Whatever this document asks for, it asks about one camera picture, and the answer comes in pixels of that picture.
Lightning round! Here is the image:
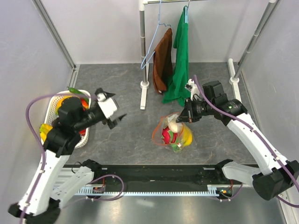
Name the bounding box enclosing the light blue wire hanger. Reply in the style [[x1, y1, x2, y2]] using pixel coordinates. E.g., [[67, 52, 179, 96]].
[[140, 0, 171, 69]]

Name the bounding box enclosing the green chili pepper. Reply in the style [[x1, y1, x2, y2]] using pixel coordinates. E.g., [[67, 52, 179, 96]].
[[68, 86, 89, 104]]

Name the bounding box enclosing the brown towel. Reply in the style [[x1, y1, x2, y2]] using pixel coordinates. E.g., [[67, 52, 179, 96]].
[[153, 28, 173, 94]]

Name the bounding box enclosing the purple cable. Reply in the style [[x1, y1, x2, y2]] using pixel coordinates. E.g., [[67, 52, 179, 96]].
[[18, 93, 125, 224], [192, 74, 299, 208]]

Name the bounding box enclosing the white plastic basket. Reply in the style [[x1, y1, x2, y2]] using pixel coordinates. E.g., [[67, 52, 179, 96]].
[[44, 90, 90, 149]]

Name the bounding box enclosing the green t-shirt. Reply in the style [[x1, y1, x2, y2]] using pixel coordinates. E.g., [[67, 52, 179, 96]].
[[162, 11, 191, 107]]

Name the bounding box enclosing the red dragon fruit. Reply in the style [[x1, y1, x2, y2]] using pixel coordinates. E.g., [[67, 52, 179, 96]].
[[161, 126, 182, 152]]

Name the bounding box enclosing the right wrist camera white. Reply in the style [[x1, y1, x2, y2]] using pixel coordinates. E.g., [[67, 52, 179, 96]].
[[185, 78, 200, 100]]

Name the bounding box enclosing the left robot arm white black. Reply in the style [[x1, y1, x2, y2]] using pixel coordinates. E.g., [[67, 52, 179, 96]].
[[8, 88, 123, 224]]

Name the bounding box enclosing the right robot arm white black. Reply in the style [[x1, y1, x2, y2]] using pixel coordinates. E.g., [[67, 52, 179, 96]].
[[176, 78, 299, 201]]

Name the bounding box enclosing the white radish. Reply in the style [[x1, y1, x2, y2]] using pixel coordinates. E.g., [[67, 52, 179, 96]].
[[167, 114, 183, 133]]

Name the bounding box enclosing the yellow mango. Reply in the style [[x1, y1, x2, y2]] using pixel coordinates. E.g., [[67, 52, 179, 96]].
[[55, 96, 71, 115]]

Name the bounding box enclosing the clear zip top bag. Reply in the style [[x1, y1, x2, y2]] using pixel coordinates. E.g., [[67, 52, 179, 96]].
[[152, 112, 194, 153]]

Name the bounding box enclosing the yellow banana bunch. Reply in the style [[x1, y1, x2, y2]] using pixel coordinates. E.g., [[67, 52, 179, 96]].
[[182, 124, 193, 147], [39, 123, 53, 142]]

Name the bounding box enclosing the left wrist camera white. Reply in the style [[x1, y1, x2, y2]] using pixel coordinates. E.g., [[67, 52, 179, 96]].
[[97, 92, 119, 119]]

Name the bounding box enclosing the blue hanger under shirt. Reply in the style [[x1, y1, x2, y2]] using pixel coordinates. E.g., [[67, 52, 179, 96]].
[[183, 1, 190, 24]]

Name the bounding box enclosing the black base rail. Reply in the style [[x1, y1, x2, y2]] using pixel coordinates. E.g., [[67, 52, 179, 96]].
[[64, 160, 240, 195]]

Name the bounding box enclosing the metal clothes rack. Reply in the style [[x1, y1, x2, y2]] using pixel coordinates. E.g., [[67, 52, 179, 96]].
[[138, 0, 279, 110]]

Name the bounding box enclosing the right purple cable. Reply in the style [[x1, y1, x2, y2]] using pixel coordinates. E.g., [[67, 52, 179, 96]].
[[192, 74, 299, 208]]

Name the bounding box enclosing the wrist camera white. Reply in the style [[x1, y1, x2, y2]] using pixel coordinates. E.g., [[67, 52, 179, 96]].
[[185, 78, 200, 100], [97, 92, 119, 119]]

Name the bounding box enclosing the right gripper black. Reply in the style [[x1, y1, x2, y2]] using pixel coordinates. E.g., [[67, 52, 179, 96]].
[[176, 97, 215, 123]]

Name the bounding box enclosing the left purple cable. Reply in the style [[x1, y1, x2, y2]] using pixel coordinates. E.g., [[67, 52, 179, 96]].
[[18, 93, 125, 224]]

